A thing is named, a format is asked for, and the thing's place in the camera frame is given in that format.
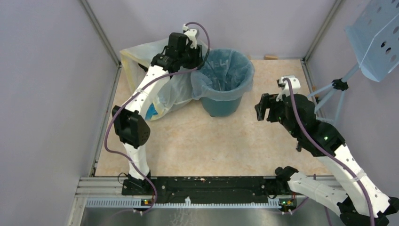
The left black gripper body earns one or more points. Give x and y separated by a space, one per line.
191 57

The teal plastic trash bin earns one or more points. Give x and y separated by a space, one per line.
221 106

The long wooden block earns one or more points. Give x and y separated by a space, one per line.
270 57

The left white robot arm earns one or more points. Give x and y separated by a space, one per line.
129 119

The large full translucent bag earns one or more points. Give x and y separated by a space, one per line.
173 96

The thin blue plastic trash bag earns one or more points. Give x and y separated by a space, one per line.
202 84

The perforated light blue panel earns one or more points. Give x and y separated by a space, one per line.
374 38

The white toothed rail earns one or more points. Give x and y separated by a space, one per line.
137 203

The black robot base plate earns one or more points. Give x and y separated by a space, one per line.
207 190

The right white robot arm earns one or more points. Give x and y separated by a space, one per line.
360 202

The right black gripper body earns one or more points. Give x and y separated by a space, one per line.
276 113

